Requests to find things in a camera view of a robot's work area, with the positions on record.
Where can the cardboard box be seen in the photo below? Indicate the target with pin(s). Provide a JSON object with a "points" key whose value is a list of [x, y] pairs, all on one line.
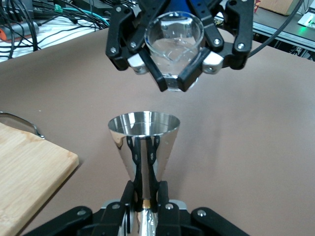
{"points": [[278, 6]]}

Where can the green lit white device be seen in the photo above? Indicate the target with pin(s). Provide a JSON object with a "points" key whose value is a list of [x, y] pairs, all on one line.
{"points": [[307, 19]]}

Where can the black metal frame rail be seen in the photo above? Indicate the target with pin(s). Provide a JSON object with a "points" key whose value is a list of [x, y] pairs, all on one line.
{"points": [[283, 33]]}

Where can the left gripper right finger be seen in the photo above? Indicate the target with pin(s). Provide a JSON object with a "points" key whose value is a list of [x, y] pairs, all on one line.
{"points": [[187, 223]]}

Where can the brown table cover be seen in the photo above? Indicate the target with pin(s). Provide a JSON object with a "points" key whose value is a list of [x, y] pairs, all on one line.
{"points": [[233, 123]]}

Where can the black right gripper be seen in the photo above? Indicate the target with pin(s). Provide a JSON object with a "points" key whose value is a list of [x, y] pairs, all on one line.
{"points": [[180, 5]]}

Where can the wooden cutting board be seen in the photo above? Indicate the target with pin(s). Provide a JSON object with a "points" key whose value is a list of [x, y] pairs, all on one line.
{"points": [[29, 172]]}

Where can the steel double jigger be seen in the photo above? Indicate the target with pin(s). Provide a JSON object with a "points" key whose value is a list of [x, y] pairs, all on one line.
{"points": [[145, 125]]}

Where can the green connector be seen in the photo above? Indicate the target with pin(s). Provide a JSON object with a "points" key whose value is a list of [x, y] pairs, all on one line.
{"points": [[59, 8]]}

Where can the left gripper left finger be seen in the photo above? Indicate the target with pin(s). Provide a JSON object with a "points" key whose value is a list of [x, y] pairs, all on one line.
{"points": [[103, 221]]}

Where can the grey orange power strip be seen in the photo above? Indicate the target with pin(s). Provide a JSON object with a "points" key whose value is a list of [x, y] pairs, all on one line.
{"points": [[17, 29]]}

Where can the clear glass measuring cup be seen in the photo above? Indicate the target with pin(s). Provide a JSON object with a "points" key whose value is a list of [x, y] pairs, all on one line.
{"points": [[174, 37]]}

